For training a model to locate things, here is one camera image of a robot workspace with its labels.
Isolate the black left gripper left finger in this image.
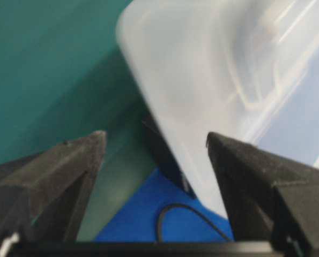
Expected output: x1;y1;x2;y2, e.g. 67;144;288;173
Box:
0;130;107;248

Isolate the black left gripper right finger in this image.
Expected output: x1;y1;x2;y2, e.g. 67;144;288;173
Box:
206;132;319;256

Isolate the translucent plastic tool box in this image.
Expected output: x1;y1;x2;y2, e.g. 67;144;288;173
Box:
116;1;319;217

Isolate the black tool box latch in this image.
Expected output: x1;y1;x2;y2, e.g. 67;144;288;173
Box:
142;115;197;199

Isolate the blue surface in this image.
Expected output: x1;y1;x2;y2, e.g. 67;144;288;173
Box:
94;169;234;242

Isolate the black cable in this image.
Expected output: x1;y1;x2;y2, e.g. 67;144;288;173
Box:
155;203;229;244

